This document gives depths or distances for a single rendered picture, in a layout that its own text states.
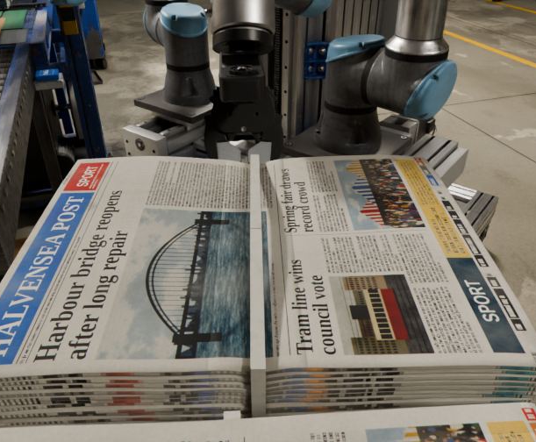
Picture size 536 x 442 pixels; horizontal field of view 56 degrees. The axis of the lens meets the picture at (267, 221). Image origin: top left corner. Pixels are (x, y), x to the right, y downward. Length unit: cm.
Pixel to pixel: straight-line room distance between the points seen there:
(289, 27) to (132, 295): 96
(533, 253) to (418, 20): 162
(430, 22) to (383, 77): 13
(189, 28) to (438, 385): 114
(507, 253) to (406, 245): 198
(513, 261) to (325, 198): 192
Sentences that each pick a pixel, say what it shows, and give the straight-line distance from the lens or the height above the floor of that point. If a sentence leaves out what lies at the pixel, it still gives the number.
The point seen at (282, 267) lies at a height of 106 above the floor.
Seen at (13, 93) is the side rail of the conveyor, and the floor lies 80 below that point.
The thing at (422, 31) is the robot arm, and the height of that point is 109.
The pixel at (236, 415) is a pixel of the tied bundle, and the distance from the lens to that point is 29.
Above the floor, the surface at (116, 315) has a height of 106.
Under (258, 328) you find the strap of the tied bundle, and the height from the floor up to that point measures 106.
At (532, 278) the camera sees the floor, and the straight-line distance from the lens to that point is 229.
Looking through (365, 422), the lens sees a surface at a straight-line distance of 29.
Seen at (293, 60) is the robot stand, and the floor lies 95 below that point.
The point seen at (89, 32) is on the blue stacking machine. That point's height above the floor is 31.
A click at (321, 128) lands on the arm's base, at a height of 86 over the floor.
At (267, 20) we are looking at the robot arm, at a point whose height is 118.
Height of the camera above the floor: 130
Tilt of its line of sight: 33 degrees down
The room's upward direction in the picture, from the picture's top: straight up
